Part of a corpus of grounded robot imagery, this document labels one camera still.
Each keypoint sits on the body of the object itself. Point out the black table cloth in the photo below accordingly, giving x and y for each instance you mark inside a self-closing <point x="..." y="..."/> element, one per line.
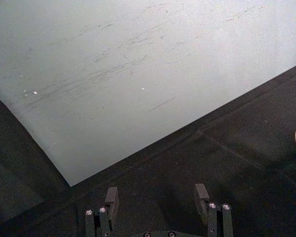
<point x="212" y="160"/>

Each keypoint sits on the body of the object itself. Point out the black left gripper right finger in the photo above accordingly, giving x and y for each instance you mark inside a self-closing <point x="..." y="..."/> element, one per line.
<point x="213" y="217"/>

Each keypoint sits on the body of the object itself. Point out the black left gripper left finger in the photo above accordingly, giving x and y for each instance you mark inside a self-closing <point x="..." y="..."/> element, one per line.
<point x="106" y="217"/>

